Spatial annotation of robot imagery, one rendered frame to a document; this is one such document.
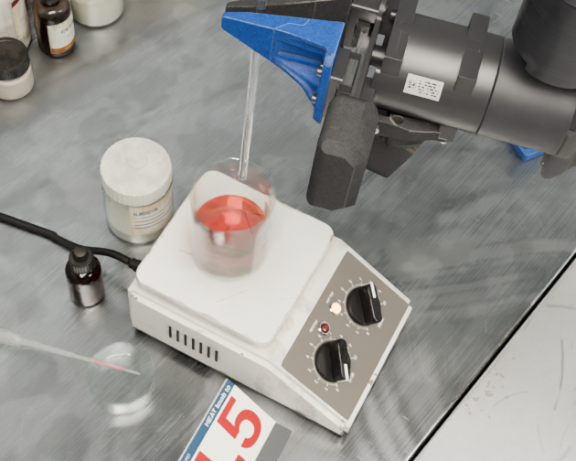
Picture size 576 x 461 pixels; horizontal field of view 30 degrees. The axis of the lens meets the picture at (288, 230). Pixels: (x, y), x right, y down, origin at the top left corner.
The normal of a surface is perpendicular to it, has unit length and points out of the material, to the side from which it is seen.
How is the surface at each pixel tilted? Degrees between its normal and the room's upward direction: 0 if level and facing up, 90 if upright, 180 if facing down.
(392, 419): 0
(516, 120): 70
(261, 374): 90
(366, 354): 30
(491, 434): 0
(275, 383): 90
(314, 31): 19
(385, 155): 90
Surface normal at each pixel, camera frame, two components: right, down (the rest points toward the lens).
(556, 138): -0.23, 0.74
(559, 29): -0.55, 0.66
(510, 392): 0.07, -0.51
